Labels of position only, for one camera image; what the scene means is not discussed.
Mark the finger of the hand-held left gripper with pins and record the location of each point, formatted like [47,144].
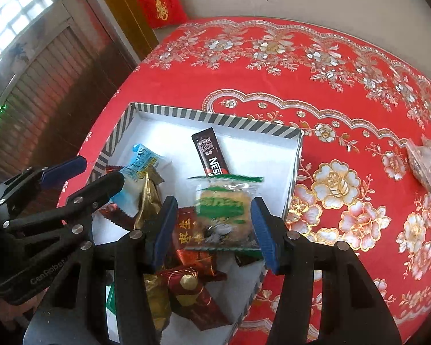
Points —
[64,170]
[97,192]

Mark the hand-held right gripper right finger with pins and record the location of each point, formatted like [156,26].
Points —
[266,239]

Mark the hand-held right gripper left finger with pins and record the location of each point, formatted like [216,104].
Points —
[165,230]

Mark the gold foil snack packet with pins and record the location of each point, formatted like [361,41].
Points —
[147,201]

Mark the green clear biscuit packet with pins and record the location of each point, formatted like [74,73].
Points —
[219,205]

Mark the striped cardboard box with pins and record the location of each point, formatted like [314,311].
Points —
[244,151]

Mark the red snack packet gold print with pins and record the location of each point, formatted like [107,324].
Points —
[188,226]

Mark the small dark brown packet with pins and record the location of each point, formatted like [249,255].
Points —
[247,258]

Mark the dark brown zigzag snack packet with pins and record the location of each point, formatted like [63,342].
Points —
[115,215]

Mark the light blue white snack packet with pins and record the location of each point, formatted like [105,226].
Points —
[136,172]

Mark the brown wooden door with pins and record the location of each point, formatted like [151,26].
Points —
[57,97]

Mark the dark red packet gold circle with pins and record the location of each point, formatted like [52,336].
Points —
[194,302]

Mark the green snack packet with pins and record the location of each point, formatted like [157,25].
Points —
[110,300]

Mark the black coffee stick packet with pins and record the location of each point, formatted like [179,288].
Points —
[206,147]

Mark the red floral tablecloth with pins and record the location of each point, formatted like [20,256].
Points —
[344,115]

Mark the window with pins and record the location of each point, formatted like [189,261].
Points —
[14,14]

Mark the clear plastic snack packet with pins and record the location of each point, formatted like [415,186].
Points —
[425,161]

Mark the golden wooden door frame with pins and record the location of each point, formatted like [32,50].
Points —
[122,10]

